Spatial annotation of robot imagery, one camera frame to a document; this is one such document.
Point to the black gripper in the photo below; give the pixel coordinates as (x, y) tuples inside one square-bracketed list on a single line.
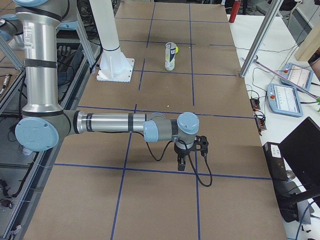
[(180, 151)]

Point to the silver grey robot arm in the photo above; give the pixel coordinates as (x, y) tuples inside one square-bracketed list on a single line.
[(45, 123)]

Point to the clear tennis ball can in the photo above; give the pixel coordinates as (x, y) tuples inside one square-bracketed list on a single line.
[(170, 54)]

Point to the orange connector block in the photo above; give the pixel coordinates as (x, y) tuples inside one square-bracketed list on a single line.
[(255, 104), (260, 120)]

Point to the black computer box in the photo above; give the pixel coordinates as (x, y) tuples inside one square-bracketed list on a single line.
[(291, 201)]

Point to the near teach pendant tablet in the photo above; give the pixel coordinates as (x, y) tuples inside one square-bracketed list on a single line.
[(284, 100)]

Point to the teach pendant tablet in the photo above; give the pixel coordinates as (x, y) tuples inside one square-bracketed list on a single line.
[(284, 100), (299, 75)]

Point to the black monitor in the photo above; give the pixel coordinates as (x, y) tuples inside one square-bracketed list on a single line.
[(301, 150)]

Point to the far teach pendant tablet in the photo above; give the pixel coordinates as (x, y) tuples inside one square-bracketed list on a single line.
[(299, 75)]

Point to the red cylinder bottle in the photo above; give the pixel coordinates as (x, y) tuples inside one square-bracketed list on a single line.
[(234, 11)]

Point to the wooden board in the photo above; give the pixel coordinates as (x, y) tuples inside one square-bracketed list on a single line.
[(310, 45)]

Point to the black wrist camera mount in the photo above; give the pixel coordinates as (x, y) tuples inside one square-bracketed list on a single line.
[(201, 145)]

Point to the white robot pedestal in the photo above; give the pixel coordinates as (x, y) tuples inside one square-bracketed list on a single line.
[(114, 65)]

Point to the aluminium frame post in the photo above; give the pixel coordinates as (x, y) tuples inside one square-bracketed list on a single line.
[(264, 27)]

